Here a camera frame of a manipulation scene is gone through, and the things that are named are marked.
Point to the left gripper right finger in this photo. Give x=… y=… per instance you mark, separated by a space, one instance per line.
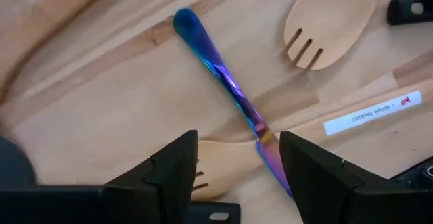
x=324 y=197

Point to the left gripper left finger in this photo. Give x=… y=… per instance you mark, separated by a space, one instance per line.
x=152 y=197

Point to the wooden spork small label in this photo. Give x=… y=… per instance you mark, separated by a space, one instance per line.
x=331 y=21

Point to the iridescent purple table knife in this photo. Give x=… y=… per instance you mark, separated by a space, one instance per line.
x=216 y=68

